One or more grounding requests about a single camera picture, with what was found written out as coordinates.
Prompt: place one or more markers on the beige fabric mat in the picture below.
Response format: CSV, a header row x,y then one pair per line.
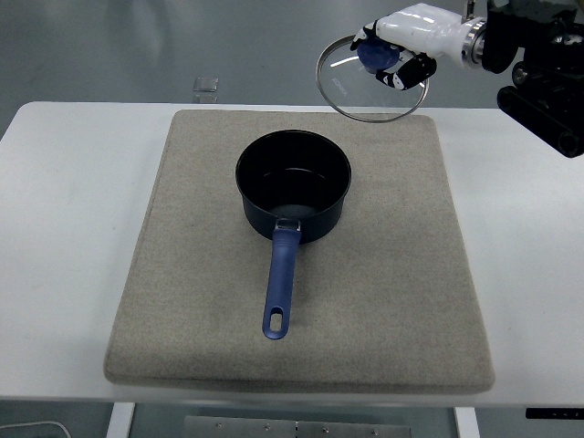
x,y
182,274

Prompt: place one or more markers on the metal floor socket plate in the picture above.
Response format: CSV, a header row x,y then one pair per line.
x,y
205,100
206,85

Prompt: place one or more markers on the grey metal plate with screws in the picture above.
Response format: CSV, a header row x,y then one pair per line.
x,y
228,429

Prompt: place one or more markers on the glass pot lid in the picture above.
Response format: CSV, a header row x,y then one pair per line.
x,y
372,55

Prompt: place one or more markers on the black table control panel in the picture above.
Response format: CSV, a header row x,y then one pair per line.
x,y
554,413

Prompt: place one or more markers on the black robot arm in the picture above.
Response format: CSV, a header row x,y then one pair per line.
x,y
538,45

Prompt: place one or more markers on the white table leg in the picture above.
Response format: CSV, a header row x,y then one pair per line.
x,y
121,422
467,424

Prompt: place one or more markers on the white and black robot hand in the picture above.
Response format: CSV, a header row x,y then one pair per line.
x,y
424,29

